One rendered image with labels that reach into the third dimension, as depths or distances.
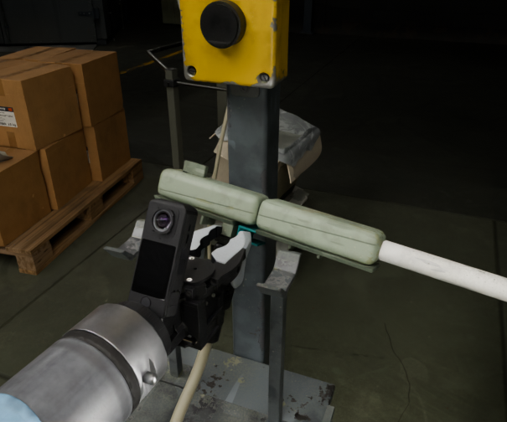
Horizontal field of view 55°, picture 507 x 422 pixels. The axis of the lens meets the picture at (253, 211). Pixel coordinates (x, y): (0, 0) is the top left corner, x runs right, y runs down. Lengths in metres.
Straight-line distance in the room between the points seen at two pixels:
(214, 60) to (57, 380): 0.39
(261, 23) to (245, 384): 0.57
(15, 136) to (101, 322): 2.43
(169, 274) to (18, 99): 2.30
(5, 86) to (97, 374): 2.41
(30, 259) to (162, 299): 2.17
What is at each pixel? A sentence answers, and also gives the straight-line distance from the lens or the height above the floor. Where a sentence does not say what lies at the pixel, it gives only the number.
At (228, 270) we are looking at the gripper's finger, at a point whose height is 1.13.
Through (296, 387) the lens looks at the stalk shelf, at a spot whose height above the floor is 0.79.
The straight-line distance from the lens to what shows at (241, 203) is 0.61.
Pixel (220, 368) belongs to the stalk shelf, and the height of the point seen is 0.79.
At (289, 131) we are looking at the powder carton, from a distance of 2.45.
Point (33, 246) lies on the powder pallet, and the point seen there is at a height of 0.14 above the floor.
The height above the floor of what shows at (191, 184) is 1.16.
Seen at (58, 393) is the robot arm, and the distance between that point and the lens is 0.40.
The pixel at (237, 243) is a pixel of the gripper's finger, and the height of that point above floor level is 1.13.
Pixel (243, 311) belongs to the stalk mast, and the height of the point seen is 0.90.
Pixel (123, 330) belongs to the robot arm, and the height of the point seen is 1.15.
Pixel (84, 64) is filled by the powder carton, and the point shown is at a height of 0.86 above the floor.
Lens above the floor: 1.44
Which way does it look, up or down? 28 degrees down
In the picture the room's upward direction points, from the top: straight up
